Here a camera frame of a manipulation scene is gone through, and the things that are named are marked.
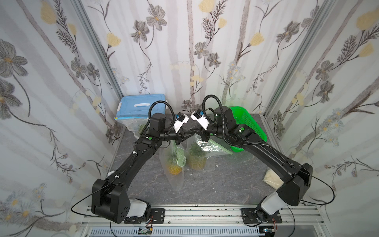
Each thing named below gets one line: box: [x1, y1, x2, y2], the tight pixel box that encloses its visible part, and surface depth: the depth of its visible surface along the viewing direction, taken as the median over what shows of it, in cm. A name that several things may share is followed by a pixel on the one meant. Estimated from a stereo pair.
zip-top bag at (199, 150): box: [185, 133, 234, 171], surface depth 76 cm
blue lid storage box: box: [114, 93, 167, 119], surface depth 105 cm
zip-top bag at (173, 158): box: [159, 139, 187, 192], surface depth 81 cm
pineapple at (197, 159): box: [188, 143, 208, 171], surface depth 81 cm
